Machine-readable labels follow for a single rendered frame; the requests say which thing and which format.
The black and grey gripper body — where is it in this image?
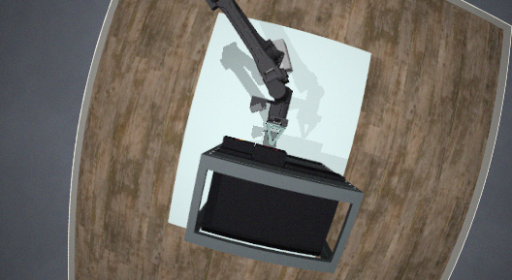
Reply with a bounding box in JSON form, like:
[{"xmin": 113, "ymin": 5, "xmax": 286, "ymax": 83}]
[{"xmin": 267, "ymin": 102, "xmax": 289, "ymax": 127}]

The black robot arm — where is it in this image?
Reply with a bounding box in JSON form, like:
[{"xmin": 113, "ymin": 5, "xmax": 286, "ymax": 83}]
[{"xmin": 206, "ymin": 0, "xmax": 293, "ymax": 117}]

